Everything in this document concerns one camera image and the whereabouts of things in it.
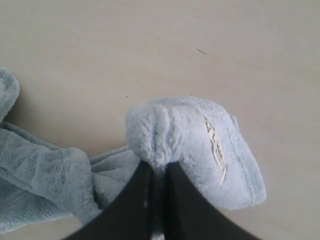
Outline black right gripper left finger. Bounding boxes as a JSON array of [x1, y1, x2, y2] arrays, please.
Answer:
[[72, 161, 153, 240]]

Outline light blue fluffy towel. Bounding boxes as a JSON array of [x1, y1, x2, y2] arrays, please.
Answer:
[[0, 66, 268, 227]]

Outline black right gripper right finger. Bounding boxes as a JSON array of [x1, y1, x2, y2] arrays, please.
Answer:
[[163, 162, 258, 240]]

